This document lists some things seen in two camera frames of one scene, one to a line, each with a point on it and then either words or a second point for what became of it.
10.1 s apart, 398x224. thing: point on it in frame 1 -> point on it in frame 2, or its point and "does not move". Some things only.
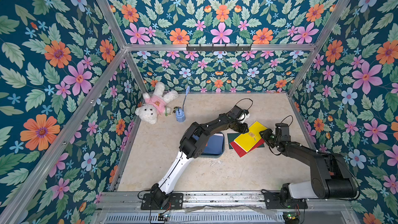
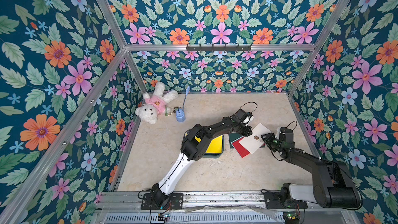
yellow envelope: (245, 141) -> (215, 145)
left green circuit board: (162, 217) does not move
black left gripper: (244, 128) does not move
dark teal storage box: (209, 155) does not move
